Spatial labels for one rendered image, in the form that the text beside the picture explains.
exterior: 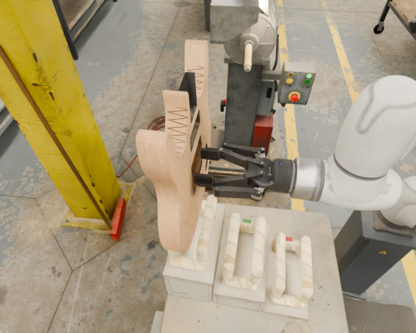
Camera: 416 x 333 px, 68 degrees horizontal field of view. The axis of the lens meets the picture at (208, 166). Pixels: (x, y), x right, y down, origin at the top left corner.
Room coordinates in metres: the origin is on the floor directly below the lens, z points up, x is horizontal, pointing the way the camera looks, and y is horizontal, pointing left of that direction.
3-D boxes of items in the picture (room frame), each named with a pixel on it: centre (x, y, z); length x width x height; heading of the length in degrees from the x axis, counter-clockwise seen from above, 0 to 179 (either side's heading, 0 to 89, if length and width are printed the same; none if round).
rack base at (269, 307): (0.40, -0.27, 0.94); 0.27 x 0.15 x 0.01; 171
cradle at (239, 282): (0.34, -0.10, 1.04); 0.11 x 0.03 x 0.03; 81
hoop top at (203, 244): (0.45, 0.00, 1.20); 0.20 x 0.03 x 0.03; 170
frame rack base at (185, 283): (0.46, 0.04, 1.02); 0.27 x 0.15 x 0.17; 171
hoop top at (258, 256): (0.42, -0.16, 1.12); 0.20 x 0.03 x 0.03; 170
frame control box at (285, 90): (1.47, -0.45, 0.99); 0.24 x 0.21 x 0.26; 174
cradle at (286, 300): (0.31, -0.26, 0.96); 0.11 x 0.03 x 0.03; 81
